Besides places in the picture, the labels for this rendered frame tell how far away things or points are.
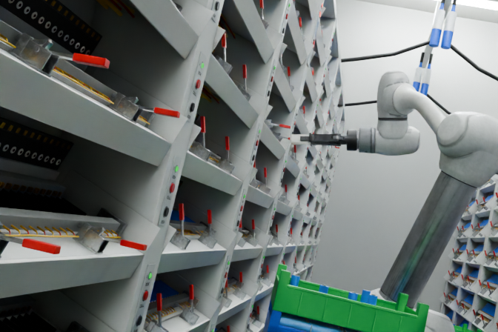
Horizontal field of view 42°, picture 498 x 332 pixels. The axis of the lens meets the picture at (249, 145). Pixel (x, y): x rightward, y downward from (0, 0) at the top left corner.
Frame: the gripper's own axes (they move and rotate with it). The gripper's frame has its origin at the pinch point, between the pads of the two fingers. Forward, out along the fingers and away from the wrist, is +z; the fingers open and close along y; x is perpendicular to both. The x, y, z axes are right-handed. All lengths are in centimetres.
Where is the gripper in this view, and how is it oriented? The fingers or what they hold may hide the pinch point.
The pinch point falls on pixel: (300, 139)
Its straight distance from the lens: 231.9
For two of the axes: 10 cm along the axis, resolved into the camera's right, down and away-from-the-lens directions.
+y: 1.6, 1.5, 9.8
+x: 0.4, -9.9, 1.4
